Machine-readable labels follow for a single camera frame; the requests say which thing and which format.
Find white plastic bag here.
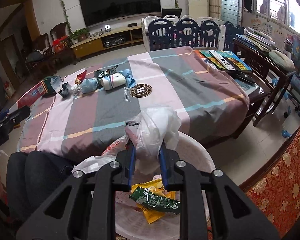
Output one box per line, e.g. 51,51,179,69
125,106,181,161

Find yellow potato chips bag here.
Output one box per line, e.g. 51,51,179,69
129,178,181,224

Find blue quilted cloth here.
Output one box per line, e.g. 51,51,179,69
119,69,136,88

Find white trash basket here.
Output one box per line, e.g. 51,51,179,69
115,132,215,239

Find green wrapper flat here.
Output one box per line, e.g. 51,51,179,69
129,186,181,215

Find dark green paper bag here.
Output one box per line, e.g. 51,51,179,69
41,76,63,98

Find striped pink grey tablecloth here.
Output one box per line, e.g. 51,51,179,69
17,47,250,161

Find white paper cup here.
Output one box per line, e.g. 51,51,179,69
100,73,126,90

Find light blue face mask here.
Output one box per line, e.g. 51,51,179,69
80,78,98,94

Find green snack bag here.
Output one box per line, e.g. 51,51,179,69
94,65,118,85

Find red snack wrapper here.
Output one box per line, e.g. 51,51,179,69
75,70,87,85

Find dark wooden armchair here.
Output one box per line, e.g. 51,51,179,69
50,22,77,64

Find red gift box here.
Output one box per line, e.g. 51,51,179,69
52,35,71,53

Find stack of books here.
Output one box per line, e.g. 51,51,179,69
195,49,252,73

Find yellow TV cabinet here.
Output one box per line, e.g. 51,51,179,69
71,25,143,59

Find potted green plant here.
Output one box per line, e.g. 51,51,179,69
70,28,89,43

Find blue white playpen fence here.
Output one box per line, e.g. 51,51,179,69
141,15,245,51

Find red gold patterned cushion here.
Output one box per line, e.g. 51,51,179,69
240,127,300,237

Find dark wooden side table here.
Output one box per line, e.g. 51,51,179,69
233,38,296,126

